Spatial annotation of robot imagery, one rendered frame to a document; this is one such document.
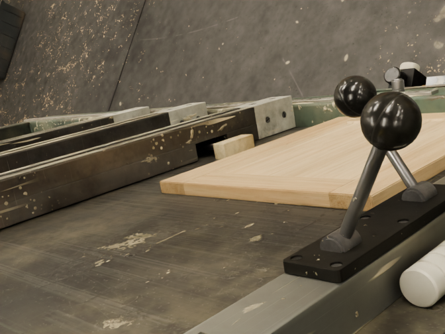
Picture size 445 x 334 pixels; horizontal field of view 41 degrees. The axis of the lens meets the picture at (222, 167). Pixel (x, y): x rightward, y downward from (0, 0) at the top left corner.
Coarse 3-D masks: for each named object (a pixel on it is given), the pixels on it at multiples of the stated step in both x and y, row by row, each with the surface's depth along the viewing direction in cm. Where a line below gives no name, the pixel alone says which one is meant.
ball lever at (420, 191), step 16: (352, 80) 52; (368, 80) 52; (336, 96) 53; (352, 96) 52; (368, 96) 52; (352, 112) 52; (400, 160) 52; (400, 176) 52; (416, 192) 50; (432, 192) 51
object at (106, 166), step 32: (288, 96) 130; (192, 128) 111; (224, 128) 117; (256, 128) 123; (288, 128) 130; (64, 160) 93; (96, 160) 97; (128, 160) 101; (160, 160) 106; (192, 160) 111; (0, 192) 86; (32, 192) 89; (64, 192) 93; (96, 192) 97; (0, 224) 86
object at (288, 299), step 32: (384, 256) 43; (416, 256) 46; (288, 288) 40; (320, 288) 39; (352, 288) 40; (384, 288) 43; (224, 320) 37; (256, 320) 36; (288, 320) 36; (320, 320) 38; (352, 320) 40
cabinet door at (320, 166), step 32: (320, 128) 114; (352, 128) 110; (224, 160) 99; (256, 160) 96; (288, 160) 92; (320, 160) 88; (352, 160) 84; (384, 160) 81; (416, 160) 77; (192, 192) 87; (224, 192) 82; (256, 192) 77; (288, 192) 73; (320, 192) 70; (352, 192) 67; (384, 192) 67
